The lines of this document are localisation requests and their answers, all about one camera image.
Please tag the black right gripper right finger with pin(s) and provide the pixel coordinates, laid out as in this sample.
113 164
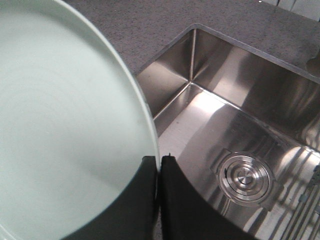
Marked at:
185 215

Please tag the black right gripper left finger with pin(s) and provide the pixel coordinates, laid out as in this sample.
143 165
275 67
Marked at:
132 216

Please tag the light green round plate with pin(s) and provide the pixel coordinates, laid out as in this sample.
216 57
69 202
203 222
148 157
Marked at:
74 123

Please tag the round steel sink drain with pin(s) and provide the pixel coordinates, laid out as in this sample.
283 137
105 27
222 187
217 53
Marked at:
245 179

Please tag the stainless steel sink basin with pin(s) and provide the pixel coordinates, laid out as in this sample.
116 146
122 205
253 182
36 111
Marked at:
208 92

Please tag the stainless steel kitchen faucet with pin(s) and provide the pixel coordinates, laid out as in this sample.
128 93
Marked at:
313 65

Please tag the white pleated curtain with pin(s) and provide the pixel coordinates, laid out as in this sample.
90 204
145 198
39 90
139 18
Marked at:
306 8

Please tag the grey wire dish rack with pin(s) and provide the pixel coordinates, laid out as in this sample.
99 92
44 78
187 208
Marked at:
305 221

